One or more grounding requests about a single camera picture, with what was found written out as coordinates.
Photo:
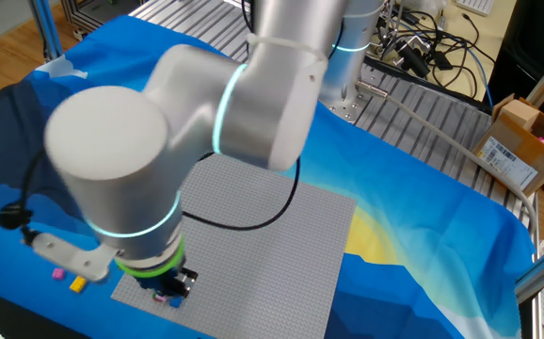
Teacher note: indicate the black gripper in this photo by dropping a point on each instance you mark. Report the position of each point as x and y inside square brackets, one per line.
[156, 282]

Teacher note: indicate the small purple Lego brick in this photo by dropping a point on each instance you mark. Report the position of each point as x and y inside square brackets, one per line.
[58, 274]

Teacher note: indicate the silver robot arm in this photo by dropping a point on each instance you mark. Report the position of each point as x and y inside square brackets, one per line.
[112, 141]

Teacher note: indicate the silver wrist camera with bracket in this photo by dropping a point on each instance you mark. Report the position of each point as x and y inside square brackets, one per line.
[72, 256]

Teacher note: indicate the black cabinet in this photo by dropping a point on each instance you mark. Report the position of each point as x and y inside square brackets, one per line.
[535, 47]

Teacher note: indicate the yellow Lego brick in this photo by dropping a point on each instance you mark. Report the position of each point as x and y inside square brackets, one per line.
[77, 284]

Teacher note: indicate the black clamp device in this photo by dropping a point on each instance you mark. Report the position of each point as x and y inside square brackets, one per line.
[413, 59]

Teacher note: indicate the light pink Lego brick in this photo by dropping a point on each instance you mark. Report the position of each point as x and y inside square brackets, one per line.
[160, 298]

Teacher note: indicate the white keyboard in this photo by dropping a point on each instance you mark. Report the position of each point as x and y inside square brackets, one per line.
[475, 5]

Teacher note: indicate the black power adapter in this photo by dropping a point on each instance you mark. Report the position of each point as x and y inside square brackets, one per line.
[442, 60]

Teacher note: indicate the grey Lego baseplate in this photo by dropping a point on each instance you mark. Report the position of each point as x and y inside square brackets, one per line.
[262, 263]

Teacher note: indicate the black white striped frame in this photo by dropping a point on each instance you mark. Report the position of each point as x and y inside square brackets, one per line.
[88, 16]

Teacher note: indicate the blue Lego brick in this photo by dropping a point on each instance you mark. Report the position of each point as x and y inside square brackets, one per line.
[175, 302]

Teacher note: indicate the open cardboard box with label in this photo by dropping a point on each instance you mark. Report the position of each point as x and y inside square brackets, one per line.
[512, 146]

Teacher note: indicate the blue mountain print cloth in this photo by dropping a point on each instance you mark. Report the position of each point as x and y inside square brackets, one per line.
[418, 226]

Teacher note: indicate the small tan cardboard box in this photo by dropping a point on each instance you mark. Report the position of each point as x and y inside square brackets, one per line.
[519, 113]

